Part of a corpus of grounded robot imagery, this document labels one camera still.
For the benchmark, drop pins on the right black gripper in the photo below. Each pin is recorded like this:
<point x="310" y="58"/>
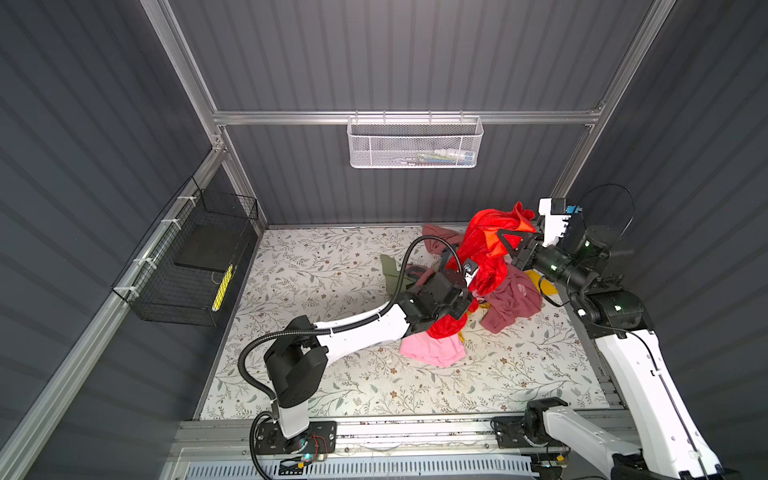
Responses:
<point x="525" y="250"/>

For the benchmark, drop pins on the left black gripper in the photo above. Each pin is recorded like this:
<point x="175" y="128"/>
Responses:
<point x="462" y="301"/>

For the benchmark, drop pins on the red cloth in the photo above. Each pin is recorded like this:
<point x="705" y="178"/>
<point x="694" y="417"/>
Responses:
<point x="491" y="220"/>

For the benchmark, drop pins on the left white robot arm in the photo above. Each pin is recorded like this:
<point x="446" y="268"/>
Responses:
<point x="296" y="361"/>

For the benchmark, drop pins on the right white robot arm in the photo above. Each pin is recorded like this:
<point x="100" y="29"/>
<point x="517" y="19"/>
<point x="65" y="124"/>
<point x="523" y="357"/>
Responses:
<point x="670" y="445"/>

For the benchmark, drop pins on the yellow cloth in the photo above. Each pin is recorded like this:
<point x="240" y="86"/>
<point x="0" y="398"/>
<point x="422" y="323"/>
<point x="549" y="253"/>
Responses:
<point x="545" y="286"/>

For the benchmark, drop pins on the light pink cloth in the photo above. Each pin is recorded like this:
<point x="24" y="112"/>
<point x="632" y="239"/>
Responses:
<point x="442" y="352"/>

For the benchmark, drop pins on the olive green shirt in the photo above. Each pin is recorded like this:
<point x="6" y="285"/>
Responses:
<point x="391" y="272"/>

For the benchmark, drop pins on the dusty rose printed shirt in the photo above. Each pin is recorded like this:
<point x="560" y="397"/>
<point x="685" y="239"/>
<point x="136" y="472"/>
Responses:
<point x="507" y="291"/>

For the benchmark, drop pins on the items in white basket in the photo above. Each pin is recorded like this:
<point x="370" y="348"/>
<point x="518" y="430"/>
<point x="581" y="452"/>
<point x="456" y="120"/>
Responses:
<point x="449" y="158"/>

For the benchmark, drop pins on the white vented strip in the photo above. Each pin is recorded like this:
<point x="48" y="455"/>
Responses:
<point x="407" y="467"/>

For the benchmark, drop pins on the yellow green brush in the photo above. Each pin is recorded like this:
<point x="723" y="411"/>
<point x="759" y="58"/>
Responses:
<point x="222" y="289"/>

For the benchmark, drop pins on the black pad in basket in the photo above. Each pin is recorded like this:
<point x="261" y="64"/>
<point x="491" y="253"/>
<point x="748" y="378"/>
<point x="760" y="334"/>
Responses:
<point x="209" y="248"/>

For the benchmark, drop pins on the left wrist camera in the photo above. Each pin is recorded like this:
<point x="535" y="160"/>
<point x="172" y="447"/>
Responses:
<point x="469" y="270"/>

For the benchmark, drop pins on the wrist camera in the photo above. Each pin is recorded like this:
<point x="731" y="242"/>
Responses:
<point x="469" y="270"/>
<point x="556" y="214"/>

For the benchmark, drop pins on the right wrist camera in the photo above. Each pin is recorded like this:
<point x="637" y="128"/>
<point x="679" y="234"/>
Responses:
<point x="556" y="214"/>

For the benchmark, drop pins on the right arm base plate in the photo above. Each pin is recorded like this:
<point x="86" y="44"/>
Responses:
<point x="510" y="432"/>

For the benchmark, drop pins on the white wire mesh basket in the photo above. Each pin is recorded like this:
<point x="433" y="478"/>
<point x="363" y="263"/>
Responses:
<point x="376" y="142"/>

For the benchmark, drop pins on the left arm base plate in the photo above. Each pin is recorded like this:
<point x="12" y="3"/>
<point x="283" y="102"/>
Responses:
<point x="318" y="438"/>

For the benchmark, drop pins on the black wire basket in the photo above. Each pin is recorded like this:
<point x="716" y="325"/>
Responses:
<point x="158" y="291"/>

